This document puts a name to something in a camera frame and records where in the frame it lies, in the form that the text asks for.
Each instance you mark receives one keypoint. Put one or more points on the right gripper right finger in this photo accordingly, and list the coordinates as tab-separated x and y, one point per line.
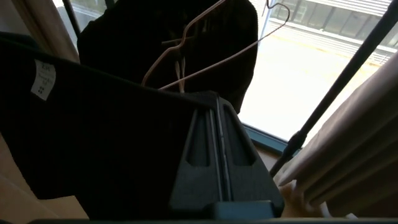
255	186

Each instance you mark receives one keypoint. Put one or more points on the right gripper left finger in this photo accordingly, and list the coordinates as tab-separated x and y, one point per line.
196	180

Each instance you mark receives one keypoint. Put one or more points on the black garment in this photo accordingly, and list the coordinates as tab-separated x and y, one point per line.
93	140
124	37

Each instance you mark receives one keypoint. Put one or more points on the black clothes rack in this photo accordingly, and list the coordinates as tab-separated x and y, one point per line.
342	81

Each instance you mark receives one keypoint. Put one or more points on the window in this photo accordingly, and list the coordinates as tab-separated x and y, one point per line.
295	77

